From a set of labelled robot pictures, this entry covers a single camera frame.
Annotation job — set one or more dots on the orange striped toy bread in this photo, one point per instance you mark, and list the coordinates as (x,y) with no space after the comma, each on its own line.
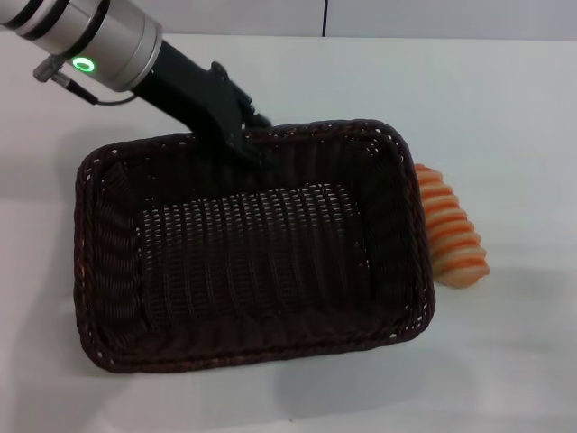
(455,234)

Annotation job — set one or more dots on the dark brown woven basket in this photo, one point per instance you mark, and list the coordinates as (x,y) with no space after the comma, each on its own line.
(252,252)

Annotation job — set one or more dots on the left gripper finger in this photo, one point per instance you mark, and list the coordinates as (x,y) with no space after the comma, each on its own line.
(260,118)
(250,149)

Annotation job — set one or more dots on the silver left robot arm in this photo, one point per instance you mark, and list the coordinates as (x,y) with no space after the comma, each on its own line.
(103,40)

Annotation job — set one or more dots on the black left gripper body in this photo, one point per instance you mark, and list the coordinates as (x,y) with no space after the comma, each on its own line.
(189,90)

